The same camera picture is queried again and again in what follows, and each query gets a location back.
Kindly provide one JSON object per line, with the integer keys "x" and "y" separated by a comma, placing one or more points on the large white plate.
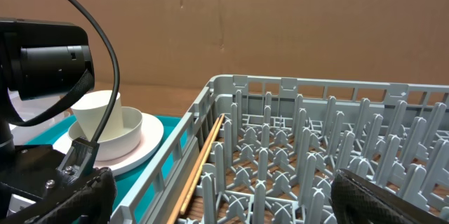
{"x": 150, "y": 139}

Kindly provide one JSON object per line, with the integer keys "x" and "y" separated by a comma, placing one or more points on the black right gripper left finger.
{"x": 90, "y": 199}

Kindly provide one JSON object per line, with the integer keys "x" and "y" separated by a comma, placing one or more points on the clear plastic bin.
{"x": 29, "y": 109}

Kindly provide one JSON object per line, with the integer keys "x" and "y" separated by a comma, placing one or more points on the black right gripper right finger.
{"x": 356, "y": 200}

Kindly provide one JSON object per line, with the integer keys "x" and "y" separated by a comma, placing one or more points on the cream paper cup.
{"x": 90, "y": 109}

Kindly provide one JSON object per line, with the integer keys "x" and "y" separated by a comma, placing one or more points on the grey dishwasher rack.
{"x": 282, "y": 140}

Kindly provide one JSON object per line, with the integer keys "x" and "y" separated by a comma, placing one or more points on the wooden chopstick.
{"x": 205, "y": 161}
{"x": 176, "y": 209}

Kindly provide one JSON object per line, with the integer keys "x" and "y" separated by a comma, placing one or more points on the white bowl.
{"x": 118, "y": 146}

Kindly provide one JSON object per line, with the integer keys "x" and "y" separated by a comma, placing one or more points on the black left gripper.
{"x": 31, "y": 173}

